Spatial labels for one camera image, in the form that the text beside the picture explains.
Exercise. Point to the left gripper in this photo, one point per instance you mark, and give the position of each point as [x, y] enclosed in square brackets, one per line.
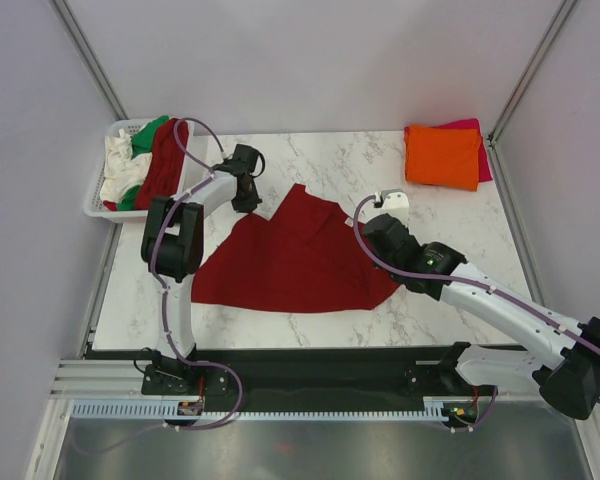
[249, 205]

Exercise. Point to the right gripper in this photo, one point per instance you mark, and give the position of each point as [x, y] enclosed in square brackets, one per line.
[405, 227]

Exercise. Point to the dark red t-shirt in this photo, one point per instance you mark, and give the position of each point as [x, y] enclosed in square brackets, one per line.
[304, 259]

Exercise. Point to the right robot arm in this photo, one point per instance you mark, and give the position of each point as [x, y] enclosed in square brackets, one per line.
[558, 357]

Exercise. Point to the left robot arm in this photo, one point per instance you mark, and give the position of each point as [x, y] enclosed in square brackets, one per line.
[173, 241]

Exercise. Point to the dark red shirt in basket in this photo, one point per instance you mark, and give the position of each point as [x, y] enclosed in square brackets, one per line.
[166, 165]

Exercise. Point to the folded orange t-shirt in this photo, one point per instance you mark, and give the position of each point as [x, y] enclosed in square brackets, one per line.
[442, 157]

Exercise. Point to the green t-shirt in basket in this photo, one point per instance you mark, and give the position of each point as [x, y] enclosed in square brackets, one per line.
[142, 144]

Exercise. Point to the folded pink t-shirt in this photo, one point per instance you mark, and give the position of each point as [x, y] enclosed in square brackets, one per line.
[482, 150]

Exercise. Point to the white t-shirt in basket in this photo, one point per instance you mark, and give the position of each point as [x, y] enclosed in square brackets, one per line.
[119, 171]

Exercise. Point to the white plastic basket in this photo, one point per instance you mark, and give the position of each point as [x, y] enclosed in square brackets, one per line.
[93, 206]

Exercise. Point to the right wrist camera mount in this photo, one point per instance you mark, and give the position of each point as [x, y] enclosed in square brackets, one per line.
[393, 202]

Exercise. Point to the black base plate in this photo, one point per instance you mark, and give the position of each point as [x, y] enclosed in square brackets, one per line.
[438, 353]

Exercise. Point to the left aluminium frame post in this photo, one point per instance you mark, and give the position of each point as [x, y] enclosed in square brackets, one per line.
[80, 41]

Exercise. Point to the aluminium frame post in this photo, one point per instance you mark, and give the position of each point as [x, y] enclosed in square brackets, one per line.
[80, 41]
[556, 26]

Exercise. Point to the aluminium front rail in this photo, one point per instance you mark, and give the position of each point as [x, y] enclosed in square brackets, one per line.
[100, 377]

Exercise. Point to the white slotted cable duct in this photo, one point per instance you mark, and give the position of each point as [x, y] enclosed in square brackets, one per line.
[171, 410]

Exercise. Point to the right aluminium frame post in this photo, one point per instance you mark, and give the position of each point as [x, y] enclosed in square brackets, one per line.
[556, 26]

